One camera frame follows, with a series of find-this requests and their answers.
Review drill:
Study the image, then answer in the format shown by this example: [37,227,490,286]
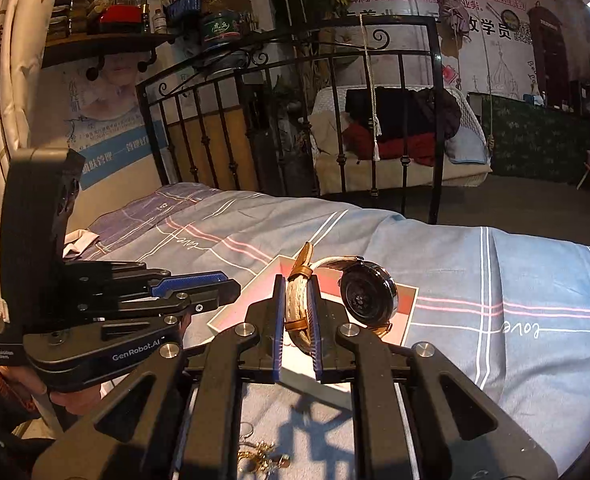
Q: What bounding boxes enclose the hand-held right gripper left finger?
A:
[32,275,286,480]

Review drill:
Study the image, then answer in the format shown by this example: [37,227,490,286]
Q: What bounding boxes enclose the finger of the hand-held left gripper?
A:
[75,280,242,327]
[65,259,228,297]

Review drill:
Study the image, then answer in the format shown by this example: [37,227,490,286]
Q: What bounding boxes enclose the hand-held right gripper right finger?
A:
[307,275,559,480]

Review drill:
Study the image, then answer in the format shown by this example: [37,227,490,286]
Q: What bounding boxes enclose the round wristwatch with tan strap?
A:
[284,241,400,356]

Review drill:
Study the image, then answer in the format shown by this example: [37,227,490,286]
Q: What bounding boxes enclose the white gift box pink inside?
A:
[209,254,420,398]

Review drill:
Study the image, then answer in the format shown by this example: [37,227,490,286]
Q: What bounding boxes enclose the gold chain necklace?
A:
[239,439,294,476]

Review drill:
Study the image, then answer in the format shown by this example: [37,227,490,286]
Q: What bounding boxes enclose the person's left hand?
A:
[50,382,106,417]

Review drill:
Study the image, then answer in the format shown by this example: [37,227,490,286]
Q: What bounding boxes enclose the small white cloth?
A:
[64,229,102,257]

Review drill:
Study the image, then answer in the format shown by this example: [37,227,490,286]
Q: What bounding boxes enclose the grey plaid bedsheet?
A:
[65,182,590,480]

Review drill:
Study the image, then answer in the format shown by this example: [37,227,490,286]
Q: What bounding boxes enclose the red cloth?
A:
[346,124,436,167]

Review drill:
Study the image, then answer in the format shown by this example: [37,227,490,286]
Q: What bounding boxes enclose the stack of small jars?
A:
[49,0,106,41]

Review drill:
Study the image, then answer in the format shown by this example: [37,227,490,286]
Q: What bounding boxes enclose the white hanging swing chair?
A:
[309,85,494,188]

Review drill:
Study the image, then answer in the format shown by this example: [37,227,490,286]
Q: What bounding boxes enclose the black clothes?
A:
[346,87,462,142]

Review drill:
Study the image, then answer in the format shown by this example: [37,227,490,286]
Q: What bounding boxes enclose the green round tin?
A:
[200,10,242,49]

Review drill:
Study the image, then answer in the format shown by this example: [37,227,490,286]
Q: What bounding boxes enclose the blue plastic basket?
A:
[166,0,202,19]

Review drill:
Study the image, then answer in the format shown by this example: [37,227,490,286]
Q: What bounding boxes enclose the green patterned counter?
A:
[467,92,590,184]

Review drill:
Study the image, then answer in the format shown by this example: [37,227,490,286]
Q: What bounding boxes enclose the wall poster with face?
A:
[62,52,172,192]

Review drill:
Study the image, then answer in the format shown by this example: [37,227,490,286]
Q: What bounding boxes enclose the wooden wall shelf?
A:
[40,32,176,82]

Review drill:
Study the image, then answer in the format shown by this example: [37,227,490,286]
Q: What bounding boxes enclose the black iron bed frame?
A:
[135,15,446,226]

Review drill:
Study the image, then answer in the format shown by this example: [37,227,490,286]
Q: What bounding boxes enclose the white rope with tassel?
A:
[359,12,384,162]

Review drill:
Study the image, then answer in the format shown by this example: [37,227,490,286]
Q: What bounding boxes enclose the swing rope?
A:
[480,35,496,152]

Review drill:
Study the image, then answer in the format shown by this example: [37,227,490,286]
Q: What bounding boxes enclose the large printed wall poster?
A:
[345,0,542,102]

